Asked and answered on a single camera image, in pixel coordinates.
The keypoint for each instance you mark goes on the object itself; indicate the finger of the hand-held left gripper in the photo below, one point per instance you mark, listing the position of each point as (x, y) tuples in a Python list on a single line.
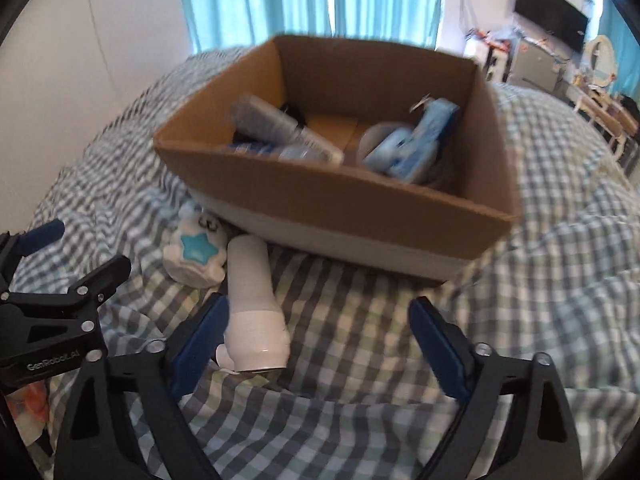
[(42, 237), (105, 275)]

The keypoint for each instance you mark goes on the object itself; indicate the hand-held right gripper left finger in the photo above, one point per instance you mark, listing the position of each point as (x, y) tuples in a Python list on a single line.
[(202, 337)]

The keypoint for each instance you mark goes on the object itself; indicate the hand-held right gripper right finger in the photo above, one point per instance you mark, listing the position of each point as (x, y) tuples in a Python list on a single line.
[(440, 345)]

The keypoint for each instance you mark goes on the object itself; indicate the white plastic bottle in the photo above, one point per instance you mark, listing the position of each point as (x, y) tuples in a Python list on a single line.
[(250, 285)]

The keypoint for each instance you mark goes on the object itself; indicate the cardboard box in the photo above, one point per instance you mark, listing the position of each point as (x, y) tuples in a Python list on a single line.
[(350, 220)]

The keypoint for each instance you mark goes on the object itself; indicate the blue tissue pack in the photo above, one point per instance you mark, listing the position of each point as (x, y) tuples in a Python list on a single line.
[(425, 130)]

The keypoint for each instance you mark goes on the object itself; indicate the white squeeze tube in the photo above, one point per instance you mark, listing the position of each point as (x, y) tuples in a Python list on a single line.
[(280, 122)]

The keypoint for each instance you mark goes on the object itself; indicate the small black object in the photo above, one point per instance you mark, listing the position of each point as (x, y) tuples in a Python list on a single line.
[(296, 114)]

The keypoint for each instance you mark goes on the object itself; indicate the orange patterned cloth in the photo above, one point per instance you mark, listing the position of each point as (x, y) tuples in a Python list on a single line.
[(32, 407)]

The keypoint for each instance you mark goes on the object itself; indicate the white toy with blue star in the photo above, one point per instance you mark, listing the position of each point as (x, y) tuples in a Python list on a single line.
[(192, 255)]

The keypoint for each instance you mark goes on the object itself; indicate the checked blanket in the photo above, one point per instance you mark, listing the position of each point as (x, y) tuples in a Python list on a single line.
[(550, 260)]

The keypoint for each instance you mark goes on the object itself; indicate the white dressing table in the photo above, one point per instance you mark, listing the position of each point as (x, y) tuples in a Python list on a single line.
[(595, 110)]

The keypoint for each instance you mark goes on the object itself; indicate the silver small fridge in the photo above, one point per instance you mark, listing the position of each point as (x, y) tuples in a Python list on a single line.
[(535, 70)]

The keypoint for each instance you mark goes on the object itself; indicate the black bag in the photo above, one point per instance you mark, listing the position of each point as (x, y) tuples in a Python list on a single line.
[(631, 110)]

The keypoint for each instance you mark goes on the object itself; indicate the oval vanity mirror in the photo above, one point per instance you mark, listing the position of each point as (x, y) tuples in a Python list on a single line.
[(600, 60)]

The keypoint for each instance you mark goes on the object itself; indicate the narrow teal curtain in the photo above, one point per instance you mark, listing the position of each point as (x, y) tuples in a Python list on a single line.
[(620, 35)]

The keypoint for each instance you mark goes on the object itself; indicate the black wall television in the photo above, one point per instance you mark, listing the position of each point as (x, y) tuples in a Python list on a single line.
[(550, 10)]

